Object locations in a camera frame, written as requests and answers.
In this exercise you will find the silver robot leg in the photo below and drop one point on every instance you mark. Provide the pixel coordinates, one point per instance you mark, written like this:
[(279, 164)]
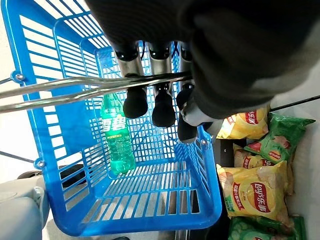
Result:
[(17, 215)]

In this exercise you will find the large yellow chips bag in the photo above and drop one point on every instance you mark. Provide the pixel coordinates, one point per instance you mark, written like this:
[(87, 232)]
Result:
[(255, 192)]

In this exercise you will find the green soda bottle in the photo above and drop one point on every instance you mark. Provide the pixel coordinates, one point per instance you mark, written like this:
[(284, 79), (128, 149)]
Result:
[(117, 140)]

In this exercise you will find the blue plastic shopping basket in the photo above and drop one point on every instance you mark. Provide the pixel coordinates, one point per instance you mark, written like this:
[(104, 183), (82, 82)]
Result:
[(75, 130)]

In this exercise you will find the dark robot foot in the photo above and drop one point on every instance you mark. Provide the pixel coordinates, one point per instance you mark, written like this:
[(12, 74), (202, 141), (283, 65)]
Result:
[(71, 172)]

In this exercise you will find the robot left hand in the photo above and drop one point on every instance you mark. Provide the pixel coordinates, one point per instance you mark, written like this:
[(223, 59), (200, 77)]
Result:
[(225, 50)]

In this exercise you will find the black shelf rail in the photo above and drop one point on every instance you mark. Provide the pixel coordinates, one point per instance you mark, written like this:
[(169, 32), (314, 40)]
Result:
[(300, 102)]

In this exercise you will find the green cucumber chips bag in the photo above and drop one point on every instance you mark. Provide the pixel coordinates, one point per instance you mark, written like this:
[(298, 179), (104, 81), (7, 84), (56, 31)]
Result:
[(255, 230)]

